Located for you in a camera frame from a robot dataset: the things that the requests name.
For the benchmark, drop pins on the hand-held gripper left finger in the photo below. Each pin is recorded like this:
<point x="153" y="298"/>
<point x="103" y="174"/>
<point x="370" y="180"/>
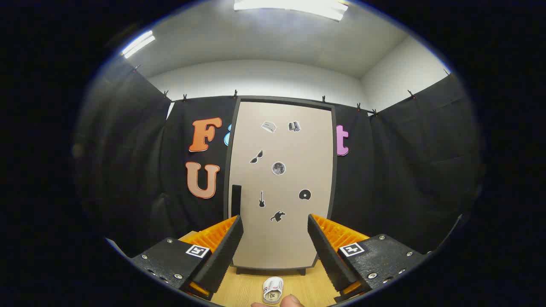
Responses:
<point x="226" y="256"/>

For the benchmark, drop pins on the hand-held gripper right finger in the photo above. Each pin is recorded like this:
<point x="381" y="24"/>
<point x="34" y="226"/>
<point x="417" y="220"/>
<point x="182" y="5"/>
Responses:
<point x="326" y="256"/>

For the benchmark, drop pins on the white canvas shoe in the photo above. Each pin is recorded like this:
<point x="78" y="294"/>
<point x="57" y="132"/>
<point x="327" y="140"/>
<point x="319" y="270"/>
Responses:
<point x="273" y="288"/>

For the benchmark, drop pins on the dark grey shoe cabinet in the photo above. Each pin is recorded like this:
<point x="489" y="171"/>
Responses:
<point x="227" y="179"/>

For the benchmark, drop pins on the beige shoe cabinet door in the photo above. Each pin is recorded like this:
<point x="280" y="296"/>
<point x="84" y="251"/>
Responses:
<point x="281" y="140"/>

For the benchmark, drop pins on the black backdrop cloth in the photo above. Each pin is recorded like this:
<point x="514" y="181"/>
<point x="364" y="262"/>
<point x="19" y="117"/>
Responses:
<point x="170" y="213"/>

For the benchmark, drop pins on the narrow ceiling light panel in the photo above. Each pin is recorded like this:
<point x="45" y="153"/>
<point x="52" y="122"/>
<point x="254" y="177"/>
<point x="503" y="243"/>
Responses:
<point x="138" y="43"/>

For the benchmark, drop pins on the wide ceiling light panel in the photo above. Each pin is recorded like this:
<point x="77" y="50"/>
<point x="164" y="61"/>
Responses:
<point x="290" y="5"/>

